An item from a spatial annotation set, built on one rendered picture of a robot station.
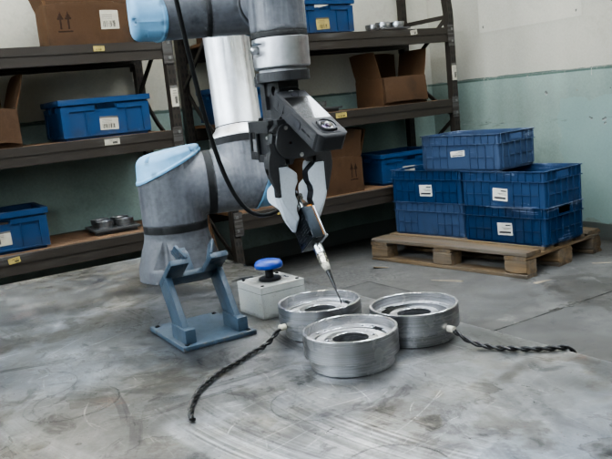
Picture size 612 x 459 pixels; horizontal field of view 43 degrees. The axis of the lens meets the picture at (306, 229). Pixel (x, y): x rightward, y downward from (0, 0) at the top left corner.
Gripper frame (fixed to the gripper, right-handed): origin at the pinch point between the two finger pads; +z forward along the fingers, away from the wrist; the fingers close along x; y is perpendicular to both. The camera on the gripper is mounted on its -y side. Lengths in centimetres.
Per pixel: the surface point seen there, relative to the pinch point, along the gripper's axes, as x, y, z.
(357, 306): 0.4, -11.6, 9.5
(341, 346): 10.4, -23.8, 9.2
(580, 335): -199, 129, 94
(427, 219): -260, 304, 69
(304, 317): 7.2, -10.5, 9.6
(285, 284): 2.2, 3.5, 8.8
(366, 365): 8.0, -24.4, 11.8
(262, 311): 6.2, 3.4, 11.7
